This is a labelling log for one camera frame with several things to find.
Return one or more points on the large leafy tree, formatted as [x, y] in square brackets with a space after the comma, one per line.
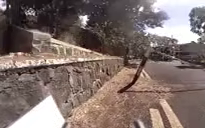
[106, 20]

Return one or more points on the robot's own part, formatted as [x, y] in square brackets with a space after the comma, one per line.
[139, 124]

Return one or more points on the pale concrete kerb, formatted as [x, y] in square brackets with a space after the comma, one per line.
[168, 115]

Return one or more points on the leaning dark tree trunk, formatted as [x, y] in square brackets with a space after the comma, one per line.
[137, 74]

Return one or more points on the grey building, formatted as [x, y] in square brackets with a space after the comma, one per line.
[192, 48]

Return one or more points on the grey asphalt road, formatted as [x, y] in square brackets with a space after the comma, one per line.
[190, 86]

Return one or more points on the grey stone wall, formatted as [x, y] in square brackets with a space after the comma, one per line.
[73, 80]

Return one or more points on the brown dirt verge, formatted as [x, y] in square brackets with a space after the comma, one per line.
[113, 103]

